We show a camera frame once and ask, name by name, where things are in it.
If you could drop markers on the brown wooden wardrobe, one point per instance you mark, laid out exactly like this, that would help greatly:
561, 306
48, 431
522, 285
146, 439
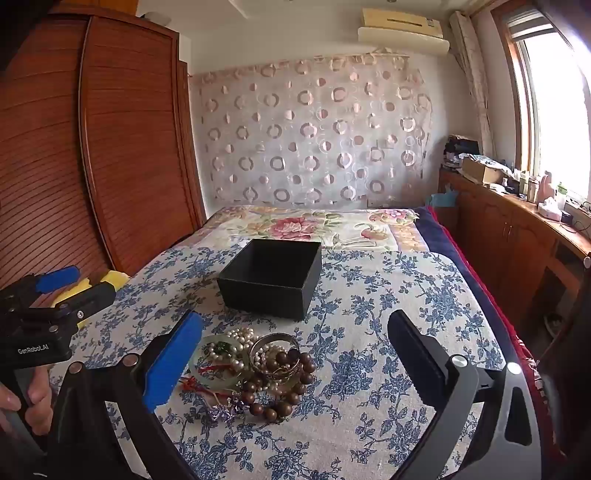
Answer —
92, 161

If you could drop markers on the navy and red blanket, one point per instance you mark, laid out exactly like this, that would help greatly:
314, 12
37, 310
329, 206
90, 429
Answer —
443, 235

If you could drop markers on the pile of dark clothes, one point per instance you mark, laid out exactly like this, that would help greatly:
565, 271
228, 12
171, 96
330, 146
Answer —
459, 150

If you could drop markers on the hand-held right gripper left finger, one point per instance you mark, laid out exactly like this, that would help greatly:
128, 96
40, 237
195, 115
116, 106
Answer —
173, 360

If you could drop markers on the person's left hand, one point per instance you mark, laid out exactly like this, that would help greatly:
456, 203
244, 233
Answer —
30, 397

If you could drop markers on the purple crystal ornament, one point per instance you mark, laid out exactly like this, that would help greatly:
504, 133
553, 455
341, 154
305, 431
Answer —
226, 410

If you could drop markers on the yellow pillow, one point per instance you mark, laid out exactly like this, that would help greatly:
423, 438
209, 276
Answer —
113, 278

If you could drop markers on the pale jade bangle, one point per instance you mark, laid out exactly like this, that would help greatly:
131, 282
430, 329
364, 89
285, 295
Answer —
195, 369

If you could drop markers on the metal bangle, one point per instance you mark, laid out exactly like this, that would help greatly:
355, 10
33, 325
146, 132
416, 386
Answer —
277, 338

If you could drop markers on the pink figurine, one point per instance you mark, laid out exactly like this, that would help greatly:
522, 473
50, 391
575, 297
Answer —
547, 184

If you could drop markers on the teal bag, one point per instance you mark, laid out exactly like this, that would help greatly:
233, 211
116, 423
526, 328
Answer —
441, 199

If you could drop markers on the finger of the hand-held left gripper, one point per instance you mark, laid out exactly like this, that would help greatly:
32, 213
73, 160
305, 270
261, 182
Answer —
90, 300
57, 277

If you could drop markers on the black jewelry box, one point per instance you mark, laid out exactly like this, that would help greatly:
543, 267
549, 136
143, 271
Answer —
277, 277

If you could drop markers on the lace window curtain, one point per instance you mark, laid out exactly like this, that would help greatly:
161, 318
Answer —
473, 78

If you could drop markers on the green gemstone pendant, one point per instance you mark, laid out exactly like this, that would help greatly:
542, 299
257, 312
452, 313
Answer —
222, 347

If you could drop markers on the cream air conditioner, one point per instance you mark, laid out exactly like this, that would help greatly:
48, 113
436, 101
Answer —
401, 32

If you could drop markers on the white tissue box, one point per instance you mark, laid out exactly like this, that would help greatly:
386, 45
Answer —
549, 210

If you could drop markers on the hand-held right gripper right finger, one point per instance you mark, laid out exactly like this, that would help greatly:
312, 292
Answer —
413, 353

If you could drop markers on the blue floral cloth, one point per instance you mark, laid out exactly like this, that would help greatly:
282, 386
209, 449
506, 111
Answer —
369, 369

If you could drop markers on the wooden framed window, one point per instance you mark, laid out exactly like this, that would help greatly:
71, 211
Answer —
549, 101

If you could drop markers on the long wooden cabinet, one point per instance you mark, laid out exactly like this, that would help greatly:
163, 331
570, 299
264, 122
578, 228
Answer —
503, 230

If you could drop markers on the cardboard box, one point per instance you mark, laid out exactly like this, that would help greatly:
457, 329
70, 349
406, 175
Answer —
482, 170

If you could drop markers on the circle patterned wall curtain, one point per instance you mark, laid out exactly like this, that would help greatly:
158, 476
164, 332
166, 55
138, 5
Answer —
314, 134

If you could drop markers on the pink floral bed cover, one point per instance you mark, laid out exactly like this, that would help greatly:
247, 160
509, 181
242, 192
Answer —
295, 228

